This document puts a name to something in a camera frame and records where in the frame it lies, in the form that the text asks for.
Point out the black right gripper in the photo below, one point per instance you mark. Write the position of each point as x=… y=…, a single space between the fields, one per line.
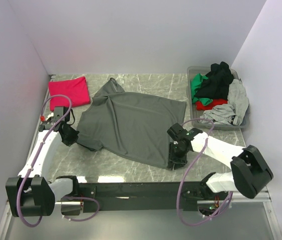
x=179 y=162

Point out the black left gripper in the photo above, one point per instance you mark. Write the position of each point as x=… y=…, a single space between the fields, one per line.
x=73 y=138

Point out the dark grey t shirt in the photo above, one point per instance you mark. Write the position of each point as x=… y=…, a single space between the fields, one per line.
x=131 y=125

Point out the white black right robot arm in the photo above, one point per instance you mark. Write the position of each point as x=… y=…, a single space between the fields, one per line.
x=249 y=172

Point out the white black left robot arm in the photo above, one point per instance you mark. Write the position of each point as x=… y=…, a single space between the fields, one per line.
x=29 y=192

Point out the folded pink t shirt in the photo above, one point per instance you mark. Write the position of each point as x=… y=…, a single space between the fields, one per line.
x=76 y=90

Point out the red t shirt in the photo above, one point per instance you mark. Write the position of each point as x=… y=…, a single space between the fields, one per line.
x=200 y=107

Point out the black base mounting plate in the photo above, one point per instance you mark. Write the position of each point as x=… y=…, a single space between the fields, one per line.
x=142 y=196

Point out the light grey t shirt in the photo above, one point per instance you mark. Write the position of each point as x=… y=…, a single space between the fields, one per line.
x=233 y=112

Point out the green t shirt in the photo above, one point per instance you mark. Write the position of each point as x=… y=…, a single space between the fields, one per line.
x=195 y=85

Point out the black t shirt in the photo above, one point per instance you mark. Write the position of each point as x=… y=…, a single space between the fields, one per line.
x=216 y=86

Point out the grey plastic bin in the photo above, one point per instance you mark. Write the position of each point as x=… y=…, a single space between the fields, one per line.
x=192 y=71

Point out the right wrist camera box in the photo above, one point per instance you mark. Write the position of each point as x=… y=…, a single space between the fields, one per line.
x=178 y=133

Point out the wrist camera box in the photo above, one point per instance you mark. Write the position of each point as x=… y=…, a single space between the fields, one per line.
x=178 y=133
x=59 y=112

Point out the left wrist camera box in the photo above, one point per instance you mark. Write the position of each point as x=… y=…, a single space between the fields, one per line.
x=59 y=112

